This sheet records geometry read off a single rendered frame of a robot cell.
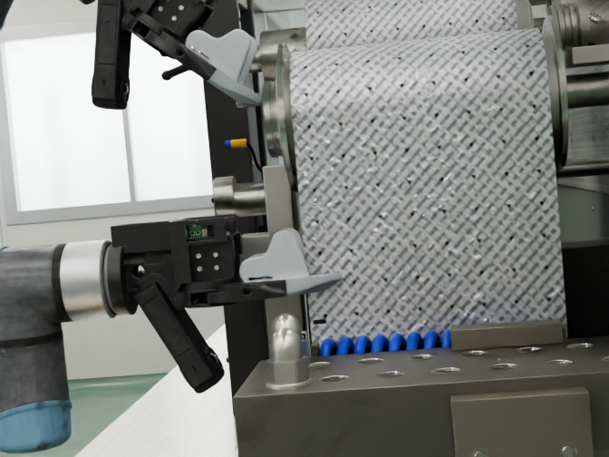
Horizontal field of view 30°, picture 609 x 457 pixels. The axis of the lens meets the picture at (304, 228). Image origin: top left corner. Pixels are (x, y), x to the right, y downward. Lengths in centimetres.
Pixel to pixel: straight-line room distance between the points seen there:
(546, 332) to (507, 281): 8
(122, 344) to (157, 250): 586
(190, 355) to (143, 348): 583
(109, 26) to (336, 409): 46
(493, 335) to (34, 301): 42
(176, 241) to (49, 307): 14
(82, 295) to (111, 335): 586
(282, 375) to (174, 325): 20
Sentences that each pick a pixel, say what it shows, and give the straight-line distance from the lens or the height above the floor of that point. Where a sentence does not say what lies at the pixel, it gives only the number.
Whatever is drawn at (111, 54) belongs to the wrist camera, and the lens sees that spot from 113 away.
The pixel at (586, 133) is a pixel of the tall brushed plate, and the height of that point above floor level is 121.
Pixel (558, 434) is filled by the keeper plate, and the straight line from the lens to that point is 86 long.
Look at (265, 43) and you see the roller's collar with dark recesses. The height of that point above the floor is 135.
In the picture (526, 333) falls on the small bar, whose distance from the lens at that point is 100.
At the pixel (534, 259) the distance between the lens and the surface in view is 106.
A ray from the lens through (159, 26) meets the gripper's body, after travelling 110.
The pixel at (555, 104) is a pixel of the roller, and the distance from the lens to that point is 107.
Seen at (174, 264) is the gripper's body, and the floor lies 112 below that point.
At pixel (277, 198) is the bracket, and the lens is 113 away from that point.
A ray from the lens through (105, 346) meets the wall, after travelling 695.
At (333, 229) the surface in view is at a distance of 105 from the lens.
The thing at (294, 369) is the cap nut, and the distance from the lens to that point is 89.
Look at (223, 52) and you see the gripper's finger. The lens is 110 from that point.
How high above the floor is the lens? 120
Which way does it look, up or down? 3 degrees down
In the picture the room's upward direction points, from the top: 5 degrees counter-clockwise
